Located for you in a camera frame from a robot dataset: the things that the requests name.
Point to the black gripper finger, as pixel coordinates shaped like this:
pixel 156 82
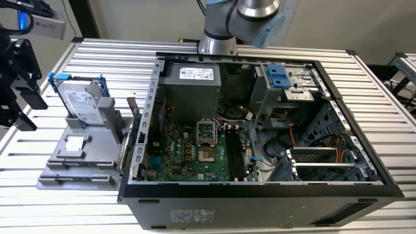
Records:
pixel 24 124
pixel 27 61

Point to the RAM stick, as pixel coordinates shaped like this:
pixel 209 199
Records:
pixel 81 162
pixel 77 178

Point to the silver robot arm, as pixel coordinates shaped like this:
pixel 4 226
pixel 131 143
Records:
pixel 220 24

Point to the black RAM slot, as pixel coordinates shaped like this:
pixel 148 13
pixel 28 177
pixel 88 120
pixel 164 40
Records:
pixel 231 153
pixel 237 153

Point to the black table corner cap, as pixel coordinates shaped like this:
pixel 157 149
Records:
pixel 351 52
pixel 77 40

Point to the hard disk in blue carrier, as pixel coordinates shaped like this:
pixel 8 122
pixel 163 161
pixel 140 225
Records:
pixel 81 100

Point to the grey parts rack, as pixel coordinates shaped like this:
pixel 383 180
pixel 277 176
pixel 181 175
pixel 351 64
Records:
pixel 97 146

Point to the blue-grey heat sink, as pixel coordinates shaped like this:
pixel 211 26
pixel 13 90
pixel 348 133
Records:
pixel 156 163

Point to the small yellow black object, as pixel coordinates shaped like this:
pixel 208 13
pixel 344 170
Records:
pixel 183 40

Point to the grey power supply unit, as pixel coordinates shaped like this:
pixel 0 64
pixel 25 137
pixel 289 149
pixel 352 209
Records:
pixel 191 97

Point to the CPU socket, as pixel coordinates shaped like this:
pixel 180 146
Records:
pixel 207 156

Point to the green motherboard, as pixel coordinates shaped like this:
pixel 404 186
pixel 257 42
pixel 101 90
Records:
pixel 208 170

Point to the round case speaker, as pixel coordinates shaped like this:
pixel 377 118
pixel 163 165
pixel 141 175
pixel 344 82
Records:
pixel 232 112

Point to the blue drive bay clip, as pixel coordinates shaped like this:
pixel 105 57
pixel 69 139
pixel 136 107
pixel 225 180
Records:
pixel 276 78

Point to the black PC case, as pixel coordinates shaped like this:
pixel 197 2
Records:
pixel 260 209

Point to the metal drive cage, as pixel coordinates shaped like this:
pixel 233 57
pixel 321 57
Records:
pixel 297 95

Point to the metal disk bay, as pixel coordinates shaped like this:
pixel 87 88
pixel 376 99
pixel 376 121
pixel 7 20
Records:
pixel 312 152

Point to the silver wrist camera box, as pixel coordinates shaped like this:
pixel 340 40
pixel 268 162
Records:
pixel 48 26

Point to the black frame post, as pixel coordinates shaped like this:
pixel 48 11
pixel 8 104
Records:
pixel 85 19

